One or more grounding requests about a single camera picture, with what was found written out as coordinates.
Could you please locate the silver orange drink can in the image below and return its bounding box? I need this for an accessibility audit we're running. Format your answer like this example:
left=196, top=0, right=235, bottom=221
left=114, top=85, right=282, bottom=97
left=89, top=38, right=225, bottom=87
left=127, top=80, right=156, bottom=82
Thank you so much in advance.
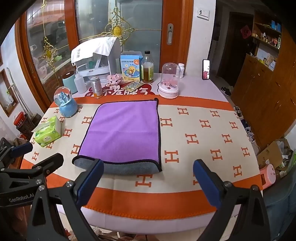
left=90, top=76, right=103, bottom=98

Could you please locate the pink plush toy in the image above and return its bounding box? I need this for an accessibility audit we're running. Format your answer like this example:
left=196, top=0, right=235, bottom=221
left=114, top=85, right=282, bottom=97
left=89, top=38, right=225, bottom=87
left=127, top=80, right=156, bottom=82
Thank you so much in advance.
left=107, top=73, right=122, bottom=86

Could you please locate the purple grey microfibre towel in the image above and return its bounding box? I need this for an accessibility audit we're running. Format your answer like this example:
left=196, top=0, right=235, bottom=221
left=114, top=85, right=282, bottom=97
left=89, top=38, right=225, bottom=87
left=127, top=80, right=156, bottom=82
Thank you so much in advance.
left=72, top=98, right=162, bottom=176

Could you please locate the blue duck carton box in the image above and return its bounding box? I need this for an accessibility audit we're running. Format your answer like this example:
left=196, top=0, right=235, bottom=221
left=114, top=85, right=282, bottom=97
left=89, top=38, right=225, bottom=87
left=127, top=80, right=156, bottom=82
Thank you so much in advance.
left=120, top=55, right=143, bottom=82

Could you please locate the wooden glass sliding door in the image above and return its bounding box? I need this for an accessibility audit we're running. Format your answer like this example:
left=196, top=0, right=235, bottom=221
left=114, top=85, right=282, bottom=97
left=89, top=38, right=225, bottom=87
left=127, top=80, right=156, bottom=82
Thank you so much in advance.
left=15, top=1, right=194, bottom=111

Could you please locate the amber liquid glass bottle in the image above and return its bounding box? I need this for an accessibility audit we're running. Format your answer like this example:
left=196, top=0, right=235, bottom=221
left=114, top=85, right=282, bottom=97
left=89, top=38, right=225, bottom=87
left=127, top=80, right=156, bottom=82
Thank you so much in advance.
left=140, top=51, right=154, bottom=83

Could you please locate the green tissue pack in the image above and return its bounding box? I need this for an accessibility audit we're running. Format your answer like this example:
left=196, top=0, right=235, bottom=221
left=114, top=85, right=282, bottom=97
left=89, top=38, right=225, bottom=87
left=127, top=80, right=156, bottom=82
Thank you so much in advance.
left=32, top=115, right=62, bottom=147

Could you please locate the red white slogan mat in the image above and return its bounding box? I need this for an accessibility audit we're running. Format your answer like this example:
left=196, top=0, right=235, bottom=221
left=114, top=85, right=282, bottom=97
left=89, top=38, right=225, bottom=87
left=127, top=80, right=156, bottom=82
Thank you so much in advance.
left=83, top=81, right=156, bottom=99

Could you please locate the white desktop organizer rack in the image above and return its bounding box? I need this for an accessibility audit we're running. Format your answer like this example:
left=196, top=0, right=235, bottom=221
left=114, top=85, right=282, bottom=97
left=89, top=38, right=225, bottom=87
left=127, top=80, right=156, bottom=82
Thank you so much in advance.
left=75, top=40, right=122, bottom=84

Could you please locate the wooden shelf cabinet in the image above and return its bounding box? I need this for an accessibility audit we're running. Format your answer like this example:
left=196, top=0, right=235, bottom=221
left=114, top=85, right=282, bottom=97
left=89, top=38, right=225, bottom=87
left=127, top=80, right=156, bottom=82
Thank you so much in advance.
left=231, top=11, right=295, bottom=149

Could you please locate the silver door handle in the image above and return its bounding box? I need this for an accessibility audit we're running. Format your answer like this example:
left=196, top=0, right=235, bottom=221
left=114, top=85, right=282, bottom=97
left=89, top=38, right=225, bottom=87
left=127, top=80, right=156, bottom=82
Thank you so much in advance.
left=166, top=23, right=174, bottom=46

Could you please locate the white pill bottle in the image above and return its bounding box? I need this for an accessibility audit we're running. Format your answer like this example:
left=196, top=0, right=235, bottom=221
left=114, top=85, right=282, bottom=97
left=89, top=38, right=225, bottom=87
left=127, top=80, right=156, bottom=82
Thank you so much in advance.
left=176, top=63, right=185, bottom=78

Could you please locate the pink piggy appliance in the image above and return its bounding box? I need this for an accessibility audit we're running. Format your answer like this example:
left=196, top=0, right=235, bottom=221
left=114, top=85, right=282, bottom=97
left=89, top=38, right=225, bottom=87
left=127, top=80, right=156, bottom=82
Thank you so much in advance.
left=260, top=164, right=276, bottom=190

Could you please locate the teal cylindrical humidifier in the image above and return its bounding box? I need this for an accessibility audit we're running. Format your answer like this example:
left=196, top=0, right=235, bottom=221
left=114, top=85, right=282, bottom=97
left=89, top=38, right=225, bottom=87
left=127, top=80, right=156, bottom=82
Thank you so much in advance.
left=62, top=71, right=78, bottom=94

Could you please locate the cardboard box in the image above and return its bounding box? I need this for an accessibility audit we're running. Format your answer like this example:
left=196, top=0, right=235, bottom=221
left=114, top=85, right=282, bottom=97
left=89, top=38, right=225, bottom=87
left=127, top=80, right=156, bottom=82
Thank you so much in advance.
left=257, top=138, right=293, bottom=169

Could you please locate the white wall switch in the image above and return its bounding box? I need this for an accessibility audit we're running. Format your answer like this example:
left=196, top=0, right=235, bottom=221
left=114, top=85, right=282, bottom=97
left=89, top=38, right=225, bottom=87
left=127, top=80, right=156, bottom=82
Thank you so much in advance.
left=197, top=8, right=210, bottom=21

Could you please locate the foil pill blister pack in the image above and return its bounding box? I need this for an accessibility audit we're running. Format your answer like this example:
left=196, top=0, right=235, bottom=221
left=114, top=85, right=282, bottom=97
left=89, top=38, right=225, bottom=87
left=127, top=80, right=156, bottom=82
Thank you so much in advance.
left=123, top=81, right=144, bottom=92

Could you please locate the blue snow globe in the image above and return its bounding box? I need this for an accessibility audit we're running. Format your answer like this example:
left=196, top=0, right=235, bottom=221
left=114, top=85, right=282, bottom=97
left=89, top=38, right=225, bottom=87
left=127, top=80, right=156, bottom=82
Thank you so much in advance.
left=53, top=86, right=78, bottom=118

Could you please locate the white paper bag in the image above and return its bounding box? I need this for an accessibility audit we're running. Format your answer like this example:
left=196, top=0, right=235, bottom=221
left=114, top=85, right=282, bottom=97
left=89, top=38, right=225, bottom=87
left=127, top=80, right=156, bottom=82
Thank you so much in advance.
left=71, top=37, right=121, bottom=63

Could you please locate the pink dome music box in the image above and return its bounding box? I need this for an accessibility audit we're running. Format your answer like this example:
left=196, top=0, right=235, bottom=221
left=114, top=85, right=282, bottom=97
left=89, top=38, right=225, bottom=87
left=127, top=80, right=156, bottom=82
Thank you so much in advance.
left=158, top=63, right=180, bottom=99

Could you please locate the white squeeze bottle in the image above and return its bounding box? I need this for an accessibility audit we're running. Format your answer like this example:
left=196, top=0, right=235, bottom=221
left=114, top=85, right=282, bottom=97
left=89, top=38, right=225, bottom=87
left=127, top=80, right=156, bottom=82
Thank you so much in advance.
left=74, top=73, right=87, bottom=94

